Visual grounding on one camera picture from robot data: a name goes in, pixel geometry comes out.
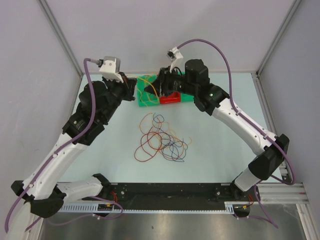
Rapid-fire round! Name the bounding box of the left green bin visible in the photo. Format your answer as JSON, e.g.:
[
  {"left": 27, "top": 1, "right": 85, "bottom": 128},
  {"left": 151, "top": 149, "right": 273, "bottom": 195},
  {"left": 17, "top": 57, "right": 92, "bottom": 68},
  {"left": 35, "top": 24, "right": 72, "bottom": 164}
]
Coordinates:
[{"left": 136, "top": 75, "right": 160, "bottom": 107}]

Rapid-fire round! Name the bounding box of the red bin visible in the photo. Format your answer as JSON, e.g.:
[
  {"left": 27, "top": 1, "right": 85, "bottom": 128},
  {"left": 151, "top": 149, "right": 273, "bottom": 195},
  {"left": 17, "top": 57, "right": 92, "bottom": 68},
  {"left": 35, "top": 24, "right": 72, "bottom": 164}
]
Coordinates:
[{"left": 156, "top": 72, "right": 182, "bottom": 105}]

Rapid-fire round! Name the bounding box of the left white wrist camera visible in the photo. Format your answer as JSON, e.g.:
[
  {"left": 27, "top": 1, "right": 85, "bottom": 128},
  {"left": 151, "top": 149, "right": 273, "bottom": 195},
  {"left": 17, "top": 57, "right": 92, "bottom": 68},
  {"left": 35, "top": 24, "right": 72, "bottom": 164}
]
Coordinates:
[{"left": 99, "top": 56, "right": 124, "bottom": 83}]

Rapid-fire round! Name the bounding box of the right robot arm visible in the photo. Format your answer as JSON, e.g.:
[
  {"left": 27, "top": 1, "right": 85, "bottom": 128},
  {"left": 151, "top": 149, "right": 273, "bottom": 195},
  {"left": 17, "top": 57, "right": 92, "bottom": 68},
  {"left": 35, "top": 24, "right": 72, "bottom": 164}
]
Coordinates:
[{"left": 144, "top": 59, "right": 290, "bottom": 201}]

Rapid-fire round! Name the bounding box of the green bin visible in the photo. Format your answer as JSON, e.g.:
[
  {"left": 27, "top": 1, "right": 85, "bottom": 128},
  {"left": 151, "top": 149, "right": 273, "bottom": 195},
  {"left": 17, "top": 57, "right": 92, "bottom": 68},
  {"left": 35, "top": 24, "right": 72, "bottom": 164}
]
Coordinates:
[
  {"left": 175, "top": 72, "right": 199, "bottom": 102},
  {"left": 136, "top": 75, "right": 160, "bottom": 107}
]

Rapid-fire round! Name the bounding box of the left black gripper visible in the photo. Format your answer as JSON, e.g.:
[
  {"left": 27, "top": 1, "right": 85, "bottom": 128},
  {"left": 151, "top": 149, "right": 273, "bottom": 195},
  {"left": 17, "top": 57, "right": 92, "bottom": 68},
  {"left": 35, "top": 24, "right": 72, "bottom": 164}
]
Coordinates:
[{"left": 100, "top": 71, "right": 137, "bottom": 123}]

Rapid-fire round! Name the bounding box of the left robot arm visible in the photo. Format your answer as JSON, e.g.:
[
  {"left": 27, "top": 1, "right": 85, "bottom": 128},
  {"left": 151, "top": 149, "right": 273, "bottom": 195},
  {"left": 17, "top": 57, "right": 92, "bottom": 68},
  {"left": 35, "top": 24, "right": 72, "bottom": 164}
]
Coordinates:
[{"left": 11, "top": 73, "right": 137, "bottom": 219}]

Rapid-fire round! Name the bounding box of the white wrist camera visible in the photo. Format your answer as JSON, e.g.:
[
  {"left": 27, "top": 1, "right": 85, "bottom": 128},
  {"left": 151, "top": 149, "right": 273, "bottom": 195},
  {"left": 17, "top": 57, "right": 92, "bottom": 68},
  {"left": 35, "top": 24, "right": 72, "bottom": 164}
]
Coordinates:
[
  {"left": 166, "top": 47, "right": 184, "bottom": 73},
  {"left": 99, "top": 56, "right": 124, "bottom": 83}
]

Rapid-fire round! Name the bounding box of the grey slotted cable duct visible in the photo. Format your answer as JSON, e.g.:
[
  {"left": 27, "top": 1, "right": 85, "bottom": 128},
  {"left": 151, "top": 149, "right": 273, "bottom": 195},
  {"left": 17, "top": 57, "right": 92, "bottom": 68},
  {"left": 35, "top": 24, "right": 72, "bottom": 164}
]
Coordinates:
[{"left": 58, "top": 202, "right": 234, "bottom": 215}]

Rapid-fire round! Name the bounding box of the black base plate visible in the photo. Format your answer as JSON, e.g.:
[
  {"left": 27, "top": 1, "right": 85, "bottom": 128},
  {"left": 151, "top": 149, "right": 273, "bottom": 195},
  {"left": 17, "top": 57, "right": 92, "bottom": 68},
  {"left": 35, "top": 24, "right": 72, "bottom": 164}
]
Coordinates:
[{"left": 97, "top": 183, "right": 258, "bottom": 211}]

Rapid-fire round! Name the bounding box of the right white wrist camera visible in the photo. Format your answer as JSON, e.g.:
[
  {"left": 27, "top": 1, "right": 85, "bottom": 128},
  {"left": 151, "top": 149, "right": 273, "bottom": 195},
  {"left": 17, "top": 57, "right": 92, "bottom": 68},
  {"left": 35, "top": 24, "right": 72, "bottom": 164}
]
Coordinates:
[{"left": 166, "top": 47, "right": 184, "bottom": 73}]

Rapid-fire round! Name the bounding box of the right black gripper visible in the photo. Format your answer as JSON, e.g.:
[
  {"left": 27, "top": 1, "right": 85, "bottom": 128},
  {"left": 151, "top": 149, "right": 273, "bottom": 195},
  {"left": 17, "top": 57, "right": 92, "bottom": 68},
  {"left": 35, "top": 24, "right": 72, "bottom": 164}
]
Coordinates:
[{"left": 144, "top": 66, "right": 197, "bottom": 98}]

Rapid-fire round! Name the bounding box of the right green bin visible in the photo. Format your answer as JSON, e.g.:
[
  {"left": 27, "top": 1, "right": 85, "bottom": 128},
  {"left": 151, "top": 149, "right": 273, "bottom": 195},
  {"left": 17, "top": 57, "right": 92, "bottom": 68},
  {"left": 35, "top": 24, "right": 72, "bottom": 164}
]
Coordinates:
[{"left": 175, "top": 72, "right": 199, "bottom": 102}]

